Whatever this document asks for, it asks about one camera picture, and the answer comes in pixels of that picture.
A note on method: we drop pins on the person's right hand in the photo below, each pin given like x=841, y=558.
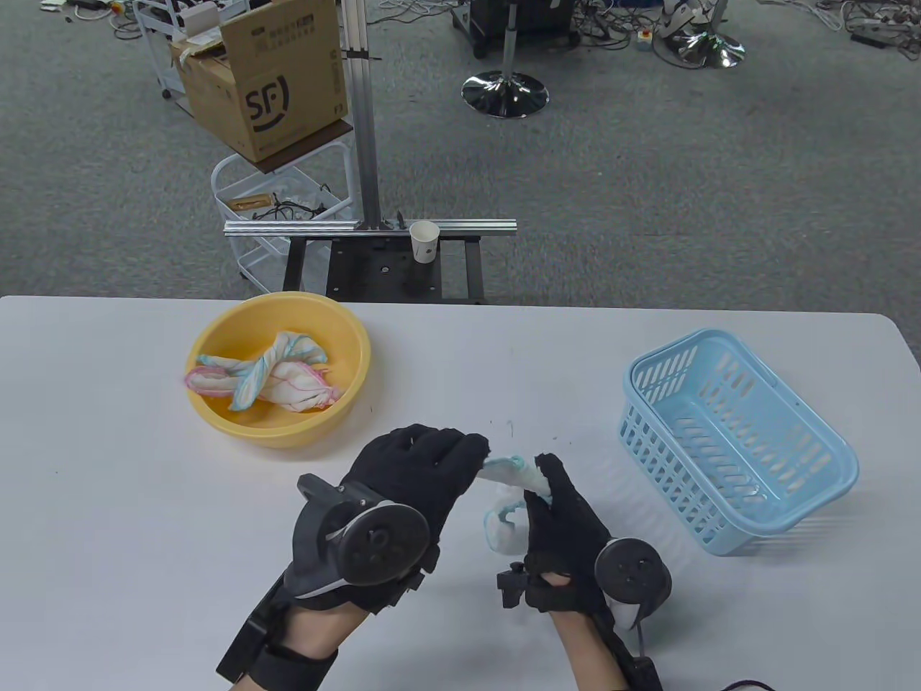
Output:
x=568, y=533

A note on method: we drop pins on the person's left hand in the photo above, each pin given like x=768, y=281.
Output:
x=410, y=461

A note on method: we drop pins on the blue-trimmed white dish cloth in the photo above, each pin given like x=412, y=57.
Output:
x=504, y=536
x=295, y=345

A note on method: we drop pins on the pink-trimmed white dish cloth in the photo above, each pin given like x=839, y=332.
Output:
x=295, y=385

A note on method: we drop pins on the person's left forearm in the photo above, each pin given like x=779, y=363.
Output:
x=324, y=630

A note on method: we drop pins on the person's right forearm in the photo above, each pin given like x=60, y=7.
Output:
x=586, y=648

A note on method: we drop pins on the black right hand controller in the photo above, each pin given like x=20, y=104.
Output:
x=633, y=572

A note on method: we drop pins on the black hand controller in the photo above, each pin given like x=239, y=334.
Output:
x=633, y=572
x=381, y=543

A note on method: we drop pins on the black right glove sensor box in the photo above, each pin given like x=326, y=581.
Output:
x=512, y=586

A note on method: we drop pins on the black left hand controller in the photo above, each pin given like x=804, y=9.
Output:
x=381, y=543

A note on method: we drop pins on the yellow plastic basin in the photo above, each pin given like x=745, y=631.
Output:
x=345, y=360

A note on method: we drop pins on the black metal stand base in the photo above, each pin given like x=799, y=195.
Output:
x=374, y=270

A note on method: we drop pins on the white paper cup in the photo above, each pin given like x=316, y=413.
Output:
x=424, y=241

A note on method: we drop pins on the light blue plastic basket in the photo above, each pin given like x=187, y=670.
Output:
x=827, y=450

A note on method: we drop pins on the small brown box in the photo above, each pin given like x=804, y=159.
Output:
x=252, y=201

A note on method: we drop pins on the brown wooden board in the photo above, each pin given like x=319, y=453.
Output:
x=309, y=144

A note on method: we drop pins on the chrome stool base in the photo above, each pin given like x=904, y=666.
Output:
x=701, y=50
x=504, y=93

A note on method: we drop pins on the brown cardboard box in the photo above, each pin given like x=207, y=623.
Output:
x=273, y=72

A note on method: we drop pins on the black equipment case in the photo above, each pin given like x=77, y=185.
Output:
x=532, y=18

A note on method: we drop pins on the white metal trolley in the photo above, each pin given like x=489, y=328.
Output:
x=141, y=21

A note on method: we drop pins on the black power strip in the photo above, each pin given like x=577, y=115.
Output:
x=870, y=37

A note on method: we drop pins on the aluminium profile frame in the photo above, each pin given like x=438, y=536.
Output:
x=363, y=108

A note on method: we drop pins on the red button switch box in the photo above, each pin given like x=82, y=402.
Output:
x=645, y=37

